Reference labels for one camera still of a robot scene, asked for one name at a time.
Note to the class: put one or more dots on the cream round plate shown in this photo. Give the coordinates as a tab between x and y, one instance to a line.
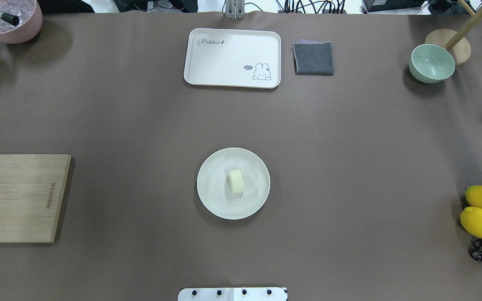
214	190

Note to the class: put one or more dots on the cream rectangular tray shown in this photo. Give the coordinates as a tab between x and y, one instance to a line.
233	58

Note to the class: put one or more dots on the grey folded cloth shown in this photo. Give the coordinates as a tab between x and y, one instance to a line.
313	58

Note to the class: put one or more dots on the mint green bowl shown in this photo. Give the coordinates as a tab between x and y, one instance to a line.
429	64

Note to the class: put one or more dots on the bamboo cutting board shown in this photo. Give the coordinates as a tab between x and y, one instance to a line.
32	188

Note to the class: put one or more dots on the wooden cup tree stand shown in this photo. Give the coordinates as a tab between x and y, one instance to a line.
455	42

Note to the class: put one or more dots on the yellow lemon near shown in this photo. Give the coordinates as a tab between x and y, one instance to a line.
471	220

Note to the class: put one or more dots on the pink bowl of ice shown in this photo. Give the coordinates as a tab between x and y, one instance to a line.
25	21

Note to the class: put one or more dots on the dark cherries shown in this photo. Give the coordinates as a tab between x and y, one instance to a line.
476	252

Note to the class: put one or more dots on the aluminium frame post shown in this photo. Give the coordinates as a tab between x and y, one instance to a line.
234	9

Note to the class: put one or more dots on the white camera post base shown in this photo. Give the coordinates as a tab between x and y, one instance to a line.
251	293

